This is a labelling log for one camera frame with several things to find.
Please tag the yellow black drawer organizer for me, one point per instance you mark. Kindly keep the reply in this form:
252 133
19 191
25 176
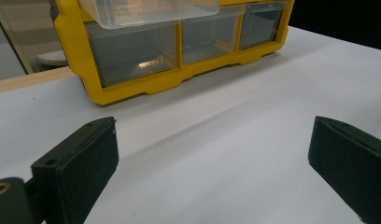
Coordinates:
73 56

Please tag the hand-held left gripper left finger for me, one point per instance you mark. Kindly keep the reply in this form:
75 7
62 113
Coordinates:
79 168

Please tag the white round perforated object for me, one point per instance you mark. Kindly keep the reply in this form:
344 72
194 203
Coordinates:
53 58

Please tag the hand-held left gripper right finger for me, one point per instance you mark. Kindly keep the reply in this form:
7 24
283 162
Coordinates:
353 168

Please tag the set of clear organizer bins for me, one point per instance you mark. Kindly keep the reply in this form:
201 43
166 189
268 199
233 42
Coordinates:
132 56

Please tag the white table cover sheet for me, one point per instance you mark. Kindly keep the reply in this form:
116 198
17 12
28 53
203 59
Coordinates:
226 124

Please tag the clear plastic pull-out drawer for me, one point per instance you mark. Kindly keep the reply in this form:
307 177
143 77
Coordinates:
148 14

